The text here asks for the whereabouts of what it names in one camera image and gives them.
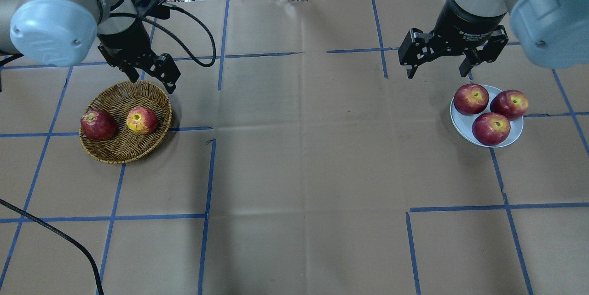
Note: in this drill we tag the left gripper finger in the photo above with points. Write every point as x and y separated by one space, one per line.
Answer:
163 68
131 73

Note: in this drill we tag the red apple on plate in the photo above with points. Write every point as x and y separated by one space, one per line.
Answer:
471 99
512 104
491 128

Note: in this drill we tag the light blue plate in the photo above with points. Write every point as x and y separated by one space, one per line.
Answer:
463 123

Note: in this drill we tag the red yellow apple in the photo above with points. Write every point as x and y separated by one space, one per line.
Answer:
142 121

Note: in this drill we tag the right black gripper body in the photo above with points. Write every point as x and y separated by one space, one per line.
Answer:
465 23

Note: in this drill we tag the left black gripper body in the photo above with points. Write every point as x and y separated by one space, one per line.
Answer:
123 45

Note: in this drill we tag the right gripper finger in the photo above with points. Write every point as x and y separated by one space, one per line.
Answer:
489 53
415 51

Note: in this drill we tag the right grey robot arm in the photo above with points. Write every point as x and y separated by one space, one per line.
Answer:
552 33

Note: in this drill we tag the dark red apple in basket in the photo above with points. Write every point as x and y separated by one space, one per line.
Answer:
98 125

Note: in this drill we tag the woven wicker basket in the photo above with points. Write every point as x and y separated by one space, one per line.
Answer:
118 100

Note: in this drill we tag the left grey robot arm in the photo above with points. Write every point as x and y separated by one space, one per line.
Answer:
61 33

